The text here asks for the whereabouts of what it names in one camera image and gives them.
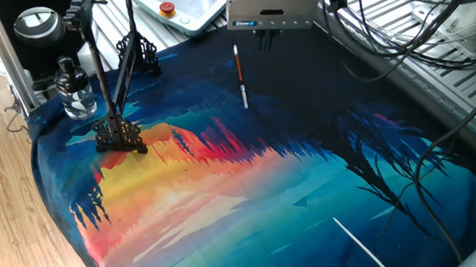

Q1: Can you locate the grey Schunk gripper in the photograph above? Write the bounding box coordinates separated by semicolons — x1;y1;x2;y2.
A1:
221;0;321;57

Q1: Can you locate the red brown calligraphy brush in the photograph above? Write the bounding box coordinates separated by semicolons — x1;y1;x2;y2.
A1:
226;41;256;110

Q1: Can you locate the black wooden pen rack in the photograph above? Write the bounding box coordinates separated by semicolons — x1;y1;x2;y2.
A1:
50;0;169;157

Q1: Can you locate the colourful sunset landscape mat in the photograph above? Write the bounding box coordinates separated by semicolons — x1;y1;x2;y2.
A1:
14;1;476;267

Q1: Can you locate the grey round cap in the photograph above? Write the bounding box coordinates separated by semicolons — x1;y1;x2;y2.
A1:
11;3;67;50

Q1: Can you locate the white zip tie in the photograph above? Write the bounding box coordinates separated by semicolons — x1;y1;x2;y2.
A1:
328;216;428;267

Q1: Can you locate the black cable bundle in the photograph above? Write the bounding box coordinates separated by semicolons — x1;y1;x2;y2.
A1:
314;0;476;93

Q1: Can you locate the thick black cable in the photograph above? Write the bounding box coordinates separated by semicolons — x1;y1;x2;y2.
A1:
406;0;476;266

